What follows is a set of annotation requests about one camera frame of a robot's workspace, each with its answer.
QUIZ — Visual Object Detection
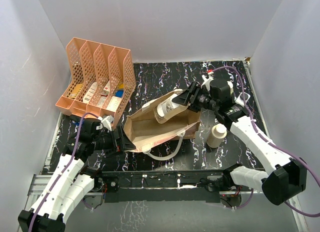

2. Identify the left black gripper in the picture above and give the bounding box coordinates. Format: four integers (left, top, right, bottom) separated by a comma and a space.
92, 125, 136, 157

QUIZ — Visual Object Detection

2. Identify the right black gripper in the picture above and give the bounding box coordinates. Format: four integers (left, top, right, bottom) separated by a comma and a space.
172, 81, 219, 112

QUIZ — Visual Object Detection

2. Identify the small clear bottle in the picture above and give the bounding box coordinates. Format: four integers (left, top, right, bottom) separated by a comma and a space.
154, 93, 188, 124

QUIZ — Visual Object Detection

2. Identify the brown canvas tote bag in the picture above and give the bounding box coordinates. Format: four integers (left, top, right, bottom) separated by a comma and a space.
124, 89, 201, 161

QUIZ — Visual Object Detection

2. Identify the green bottle with beige cap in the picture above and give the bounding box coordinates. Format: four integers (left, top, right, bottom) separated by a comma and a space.
227, 81, 234, 95

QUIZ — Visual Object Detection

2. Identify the white bottle with black cap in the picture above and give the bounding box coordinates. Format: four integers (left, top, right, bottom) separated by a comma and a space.
235, 92, 251, 107

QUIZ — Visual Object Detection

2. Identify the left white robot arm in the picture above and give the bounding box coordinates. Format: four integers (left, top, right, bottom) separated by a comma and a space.
18, 118, 136, 231

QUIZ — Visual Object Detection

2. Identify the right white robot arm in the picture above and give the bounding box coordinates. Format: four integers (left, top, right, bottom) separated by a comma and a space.
172, 80, 307, 205

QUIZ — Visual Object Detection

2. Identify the blue white small box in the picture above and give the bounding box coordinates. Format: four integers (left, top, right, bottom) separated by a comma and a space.
69, 115, 81, 126

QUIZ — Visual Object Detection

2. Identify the blue yellow item in organizer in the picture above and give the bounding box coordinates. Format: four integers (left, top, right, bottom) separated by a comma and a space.
115, 84, 124, 98

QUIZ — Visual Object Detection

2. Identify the white red box in organizer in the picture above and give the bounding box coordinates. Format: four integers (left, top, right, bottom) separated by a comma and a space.
100, 81, 111, 97

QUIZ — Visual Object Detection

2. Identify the pink plastic file organizer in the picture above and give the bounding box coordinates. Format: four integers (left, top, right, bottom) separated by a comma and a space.
56, 38, 136, 125

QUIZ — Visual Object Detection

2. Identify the yellow box in organizer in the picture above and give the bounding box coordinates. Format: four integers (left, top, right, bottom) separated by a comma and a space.
68, 83, 84, 99

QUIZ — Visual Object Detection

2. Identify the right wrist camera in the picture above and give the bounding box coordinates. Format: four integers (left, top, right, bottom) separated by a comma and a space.
201, 70, 214, 91

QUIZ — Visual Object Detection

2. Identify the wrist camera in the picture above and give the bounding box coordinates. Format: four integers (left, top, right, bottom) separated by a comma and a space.
201, 70, 214, 91
98, 115, 114, 131

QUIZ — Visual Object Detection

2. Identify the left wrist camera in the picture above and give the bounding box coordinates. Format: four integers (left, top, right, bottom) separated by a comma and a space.
98, 115, 114, 131

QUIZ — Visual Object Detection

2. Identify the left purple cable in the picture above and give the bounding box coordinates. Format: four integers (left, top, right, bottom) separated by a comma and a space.
28, 112, 101, 232

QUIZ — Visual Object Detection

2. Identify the black front rail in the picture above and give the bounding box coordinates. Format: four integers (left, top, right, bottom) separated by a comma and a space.
102, 170, 227, 203

